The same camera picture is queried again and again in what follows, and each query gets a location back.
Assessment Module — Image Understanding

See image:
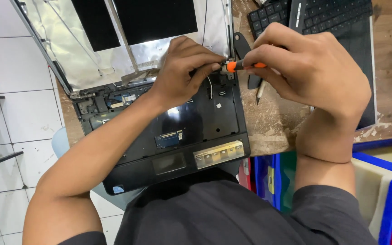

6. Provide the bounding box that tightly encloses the person's left hand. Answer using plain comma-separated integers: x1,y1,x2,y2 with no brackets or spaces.
150,36,226,113

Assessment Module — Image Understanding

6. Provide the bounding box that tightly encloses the person's right hand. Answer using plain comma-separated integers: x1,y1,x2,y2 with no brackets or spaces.
242,22,372,118

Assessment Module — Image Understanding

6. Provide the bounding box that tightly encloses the orange black screwdriver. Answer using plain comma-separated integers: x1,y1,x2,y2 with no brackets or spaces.
221,59,267,73

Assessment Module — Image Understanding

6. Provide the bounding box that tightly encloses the black keyboard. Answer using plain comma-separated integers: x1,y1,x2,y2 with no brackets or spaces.
247,0,374,40

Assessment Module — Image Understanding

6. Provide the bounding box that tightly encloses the black bar with white strip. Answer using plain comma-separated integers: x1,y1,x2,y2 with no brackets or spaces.
288,0,307,34

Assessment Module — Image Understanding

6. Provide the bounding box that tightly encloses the black laptop base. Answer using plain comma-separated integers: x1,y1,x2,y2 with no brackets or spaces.
73,70,252,196

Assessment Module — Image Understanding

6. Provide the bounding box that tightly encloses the small grey pointed tool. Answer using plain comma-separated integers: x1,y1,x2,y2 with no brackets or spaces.
255,80,267,106

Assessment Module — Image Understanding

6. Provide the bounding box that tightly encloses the black plastic hinge cover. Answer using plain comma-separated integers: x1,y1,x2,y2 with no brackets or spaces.
233,32,263,90

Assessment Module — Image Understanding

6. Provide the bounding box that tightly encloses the silver laptop lid shell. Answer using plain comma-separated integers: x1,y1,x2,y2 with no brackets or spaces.
10,0,235,96

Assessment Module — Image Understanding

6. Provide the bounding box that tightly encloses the blue plastic crate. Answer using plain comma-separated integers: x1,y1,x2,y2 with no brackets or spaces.
250,151,297,213

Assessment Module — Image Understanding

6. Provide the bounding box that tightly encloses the white foam sheet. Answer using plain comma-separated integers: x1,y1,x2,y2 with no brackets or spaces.
351,157,392,240

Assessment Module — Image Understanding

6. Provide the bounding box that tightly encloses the dark grey shirt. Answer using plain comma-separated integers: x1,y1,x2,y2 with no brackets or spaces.
57,168,380,245

